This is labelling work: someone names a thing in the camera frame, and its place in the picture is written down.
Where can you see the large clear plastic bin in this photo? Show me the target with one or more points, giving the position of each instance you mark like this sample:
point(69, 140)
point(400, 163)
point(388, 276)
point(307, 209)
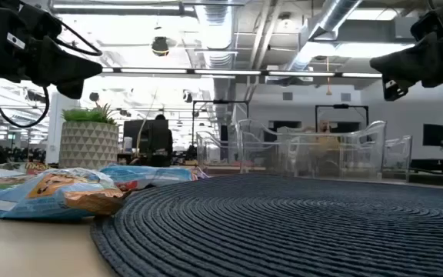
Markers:
point(310, 154)

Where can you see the black desk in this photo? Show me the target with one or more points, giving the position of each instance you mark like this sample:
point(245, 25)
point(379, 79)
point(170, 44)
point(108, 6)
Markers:
point(437, 165)

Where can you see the silver spiral air duct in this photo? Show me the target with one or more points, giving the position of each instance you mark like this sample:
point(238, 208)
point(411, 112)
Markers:
point(333, 15)

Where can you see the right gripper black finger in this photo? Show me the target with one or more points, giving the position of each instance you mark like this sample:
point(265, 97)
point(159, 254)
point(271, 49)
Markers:
point(394, 89)
point(410, 61)

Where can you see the pink granola bar wrapper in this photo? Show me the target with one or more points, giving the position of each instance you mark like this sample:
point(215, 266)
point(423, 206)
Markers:
point(201, 172)

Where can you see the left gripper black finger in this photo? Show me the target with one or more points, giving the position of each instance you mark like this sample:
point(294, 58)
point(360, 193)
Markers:
point(64, 71)
point(73, 90)

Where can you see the small clear plastic bin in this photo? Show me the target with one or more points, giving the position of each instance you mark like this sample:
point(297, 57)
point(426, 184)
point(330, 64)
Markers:
point(215, 154)
point(397, 155)

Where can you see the black round ceiling fixture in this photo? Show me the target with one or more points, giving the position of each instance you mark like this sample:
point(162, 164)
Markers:
point(160, 46)

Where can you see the triangle patterned planter pot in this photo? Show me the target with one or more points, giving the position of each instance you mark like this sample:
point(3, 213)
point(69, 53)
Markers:
point(88, 144)

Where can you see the black computer monitor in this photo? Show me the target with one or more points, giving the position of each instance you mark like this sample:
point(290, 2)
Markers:
point(133, 132)

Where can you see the person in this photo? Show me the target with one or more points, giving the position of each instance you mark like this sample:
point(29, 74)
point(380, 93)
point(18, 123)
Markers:
point(326, 142)
point(158, 142)

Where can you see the blue granola bar orange picture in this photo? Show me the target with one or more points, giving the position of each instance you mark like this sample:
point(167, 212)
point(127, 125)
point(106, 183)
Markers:
point(33, 196)

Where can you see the round blue woven placemat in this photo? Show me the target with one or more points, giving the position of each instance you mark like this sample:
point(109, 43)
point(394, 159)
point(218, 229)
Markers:
point(283, 227)

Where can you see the long ceiling light strip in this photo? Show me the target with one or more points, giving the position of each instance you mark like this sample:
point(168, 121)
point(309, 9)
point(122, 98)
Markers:
point(225, 72)

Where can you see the small black wall monitor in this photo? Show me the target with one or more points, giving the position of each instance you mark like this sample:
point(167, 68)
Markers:
point(434, 134)

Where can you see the black metal frame stand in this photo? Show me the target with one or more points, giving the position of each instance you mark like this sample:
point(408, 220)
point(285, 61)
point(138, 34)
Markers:
point(221, 102)
point(340, 106)

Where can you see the green artificial plant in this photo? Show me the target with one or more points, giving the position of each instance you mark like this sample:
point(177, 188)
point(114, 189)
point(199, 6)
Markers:
point(87, 114)

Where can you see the blue granola bar red end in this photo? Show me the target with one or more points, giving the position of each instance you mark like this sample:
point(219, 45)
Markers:
point(148, 175)

